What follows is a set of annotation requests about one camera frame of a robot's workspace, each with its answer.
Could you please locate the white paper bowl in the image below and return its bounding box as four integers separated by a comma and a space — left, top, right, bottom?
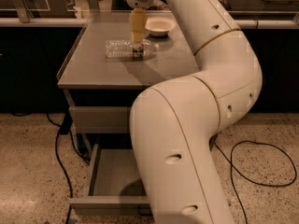
146, 17, 176, 37

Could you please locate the grey drawer cabinet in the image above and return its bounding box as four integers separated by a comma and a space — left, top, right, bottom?
56, 11, 244, 156

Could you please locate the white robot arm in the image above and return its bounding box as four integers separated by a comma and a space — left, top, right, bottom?
126, 0, 263, 224

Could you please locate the open lower grey drawer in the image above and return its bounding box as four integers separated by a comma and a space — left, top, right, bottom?
70, 145, 151, 217

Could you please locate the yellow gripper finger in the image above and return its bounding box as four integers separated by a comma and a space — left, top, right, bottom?
129, 7, 148, 43

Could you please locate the black floor cable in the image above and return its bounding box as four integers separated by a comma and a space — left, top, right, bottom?
214, 139, 298, 224
10, 111, 92, 224

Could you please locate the closed upper grey drawer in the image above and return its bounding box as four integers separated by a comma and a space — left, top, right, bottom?
69, 106, 130, 133

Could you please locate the black floor cable left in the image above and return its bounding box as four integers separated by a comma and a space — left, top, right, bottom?
10, 111, 92, 224

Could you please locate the clear plastic water bottle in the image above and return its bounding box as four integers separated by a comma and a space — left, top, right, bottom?
106, 39, 159, 59

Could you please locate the white horizontal rail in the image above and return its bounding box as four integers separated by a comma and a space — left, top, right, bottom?
0, 18, 299, 30

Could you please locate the black floor cable right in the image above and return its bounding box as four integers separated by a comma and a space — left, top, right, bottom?
214, 139, 298, 224

